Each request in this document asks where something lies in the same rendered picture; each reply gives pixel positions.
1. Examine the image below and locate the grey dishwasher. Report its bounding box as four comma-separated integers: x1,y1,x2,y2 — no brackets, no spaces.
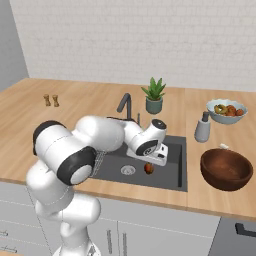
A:
207,216,256,256

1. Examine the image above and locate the grey drawer front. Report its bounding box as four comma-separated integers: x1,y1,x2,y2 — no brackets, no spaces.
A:
0,219,51,251
0,181,39,231
0,240,56,256

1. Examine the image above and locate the red bell pepper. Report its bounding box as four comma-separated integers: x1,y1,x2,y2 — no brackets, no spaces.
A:
143,162,155,176

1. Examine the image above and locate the grey panel under sink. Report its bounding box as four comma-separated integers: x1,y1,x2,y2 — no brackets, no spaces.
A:
94,197,222,238

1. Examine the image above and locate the green yellow fruit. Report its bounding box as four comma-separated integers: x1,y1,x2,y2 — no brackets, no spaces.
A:
214,103,227,115

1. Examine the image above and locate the dark grey sink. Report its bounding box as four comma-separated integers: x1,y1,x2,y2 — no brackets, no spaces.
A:
89,117,189,193

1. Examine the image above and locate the black dishwasher handle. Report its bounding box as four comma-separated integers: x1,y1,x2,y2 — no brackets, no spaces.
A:
234,222,256,239

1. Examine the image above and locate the grey cupboard door handle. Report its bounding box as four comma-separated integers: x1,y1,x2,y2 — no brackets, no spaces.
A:
106,228,113,256
121,231,129,256

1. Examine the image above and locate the grey cupboard door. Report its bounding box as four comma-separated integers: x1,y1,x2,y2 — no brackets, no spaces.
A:
117,221,215,256
87,218,120,256

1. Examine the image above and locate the green plant in grey pot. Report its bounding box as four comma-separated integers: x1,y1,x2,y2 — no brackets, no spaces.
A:
140,76,167,115

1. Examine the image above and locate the grey soap dispenser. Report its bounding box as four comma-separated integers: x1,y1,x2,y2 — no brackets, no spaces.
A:
194,111,212,144

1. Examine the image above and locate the pale blue fruit bowl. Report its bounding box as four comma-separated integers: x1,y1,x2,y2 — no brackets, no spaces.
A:
205,98,249,126

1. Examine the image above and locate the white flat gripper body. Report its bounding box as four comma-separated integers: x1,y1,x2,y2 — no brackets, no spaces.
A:
125,149,169,167

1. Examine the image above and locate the dark grey tap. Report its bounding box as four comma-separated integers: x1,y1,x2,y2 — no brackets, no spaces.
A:
116,92,133,122

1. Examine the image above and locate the brown wooden bowl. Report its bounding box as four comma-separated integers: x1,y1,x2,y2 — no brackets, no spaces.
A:
199,147,254,192

